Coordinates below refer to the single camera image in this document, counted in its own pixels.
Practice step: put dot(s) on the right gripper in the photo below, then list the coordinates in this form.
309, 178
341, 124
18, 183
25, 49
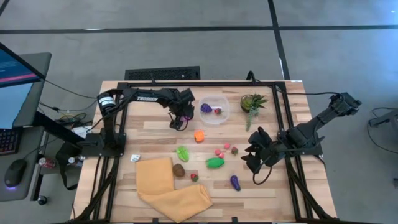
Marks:
267, 149

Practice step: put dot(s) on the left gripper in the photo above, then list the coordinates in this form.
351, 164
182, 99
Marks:
182, 102

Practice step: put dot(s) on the magenta striped toy onion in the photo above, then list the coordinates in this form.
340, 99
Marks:
187, 118

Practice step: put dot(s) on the red toy strawberry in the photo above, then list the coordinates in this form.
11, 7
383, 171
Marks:
194, 178
234, 151
218, 111

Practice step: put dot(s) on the orange toy fruit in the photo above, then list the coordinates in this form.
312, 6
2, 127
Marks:
199, 136

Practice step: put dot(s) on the small pink toy fruit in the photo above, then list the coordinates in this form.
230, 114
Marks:
221, 155
227, 146
217, 152

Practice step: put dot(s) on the light green toy vegetable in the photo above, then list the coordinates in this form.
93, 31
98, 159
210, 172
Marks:
183, 154

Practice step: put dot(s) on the purple toy grapes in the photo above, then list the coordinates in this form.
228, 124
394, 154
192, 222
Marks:
206, 108

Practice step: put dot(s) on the purple toy eggplant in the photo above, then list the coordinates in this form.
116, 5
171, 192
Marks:
235, 183

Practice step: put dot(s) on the dark green toy vegetable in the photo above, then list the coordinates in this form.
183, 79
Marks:
214, 163

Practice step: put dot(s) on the brown toy kiwi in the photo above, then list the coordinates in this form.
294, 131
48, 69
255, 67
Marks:
178, 170

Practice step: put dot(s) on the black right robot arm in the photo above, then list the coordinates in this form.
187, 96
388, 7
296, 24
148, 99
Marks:
311, 124

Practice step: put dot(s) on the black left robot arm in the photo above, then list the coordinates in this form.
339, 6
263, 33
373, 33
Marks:
149, 98

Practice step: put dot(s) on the clear plastic tupperware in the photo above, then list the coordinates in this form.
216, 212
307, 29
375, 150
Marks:
214, 119

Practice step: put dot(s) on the potted green succulent plant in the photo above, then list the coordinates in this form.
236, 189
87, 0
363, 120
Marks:
247, 103

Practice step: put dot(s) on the small white tag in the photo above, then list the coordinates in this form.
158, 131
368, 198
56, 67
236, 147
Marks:
135, 158

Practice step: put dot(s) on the yellow waffle cloth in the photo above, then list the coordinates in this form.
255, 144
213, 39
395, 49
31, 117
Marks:
155, 177

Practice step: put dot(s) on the white paper sheet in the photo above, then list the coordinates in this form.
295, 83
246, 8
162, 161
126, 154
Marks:
82, 131

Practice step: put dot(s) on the black floor stand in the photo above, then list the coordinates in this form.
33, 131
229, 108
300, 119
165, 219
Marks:
385, 118

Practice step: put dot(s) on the red soda can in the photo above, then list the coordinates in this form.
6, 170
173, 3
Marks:
46, 162

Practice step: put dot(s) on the grey desk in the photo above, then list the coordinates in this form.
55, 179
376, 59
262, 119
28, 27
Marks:
42, 68

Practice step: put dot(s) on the black desk caster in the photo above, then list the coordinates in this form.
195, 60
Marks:
42, 200

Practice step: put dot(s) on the black computer mouse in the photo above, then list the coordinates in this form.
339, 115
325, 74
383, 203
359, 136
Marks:
15, 171

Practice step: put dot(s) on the black backlit keyboard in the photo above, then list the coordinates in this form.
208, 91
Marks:
9, 141

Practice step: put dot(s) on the computer monitor with lit screen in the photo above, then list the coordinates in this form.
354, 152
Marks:
12, 71

